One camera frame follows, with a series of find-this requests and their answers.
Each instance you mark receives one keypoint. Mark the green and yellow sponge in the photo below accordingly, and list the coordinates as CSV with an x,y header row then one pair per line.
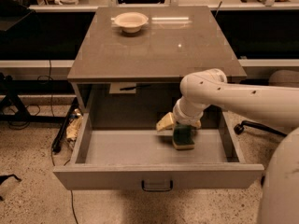
x,y
182,137

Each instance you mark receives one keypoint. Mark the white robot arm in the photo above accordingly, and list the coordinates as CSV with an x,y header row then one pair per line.
x,y
273,106

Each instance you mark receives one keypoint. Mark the black drawer handle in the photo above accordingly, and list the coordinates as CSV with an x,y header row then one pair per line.
x,y
157,187

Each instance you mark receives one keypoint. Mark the white label with black pen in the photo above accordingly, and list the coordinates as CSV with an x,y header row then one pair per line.
x,y
125,87

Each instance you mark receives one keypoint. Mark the grey cabinet with glossy top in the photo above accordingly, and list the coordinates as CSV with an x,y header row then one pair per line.
x,y
174,42

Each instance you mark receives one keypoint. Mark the crumpled wrapper on floor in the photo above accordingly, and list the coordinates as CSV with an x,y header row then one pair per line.
x,y
74,123

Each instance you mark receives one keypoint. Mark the long white bench rail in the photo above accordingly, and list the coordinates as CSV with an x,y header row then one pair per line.
x,y
32,69

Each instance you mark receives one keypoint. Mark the open grey top drawer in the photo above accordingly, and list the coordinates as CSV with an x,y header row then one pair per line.
x,y
118,146

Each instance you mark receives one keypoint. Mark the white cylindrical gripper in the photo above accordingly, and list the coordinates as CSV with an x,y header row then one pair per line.
x,y
186,119

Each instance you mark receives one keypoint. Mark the white paper bowl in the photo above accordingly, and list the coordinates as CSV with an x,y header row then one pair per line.
x,y
131,22

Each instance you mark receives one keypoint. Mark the black desk leg stand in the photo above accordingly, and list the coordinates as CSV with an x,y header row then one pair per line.
x,y
22,114

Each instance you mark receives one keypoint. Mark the black power strip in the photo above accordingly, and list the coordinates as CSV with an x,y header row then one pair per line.
x,y
56,147

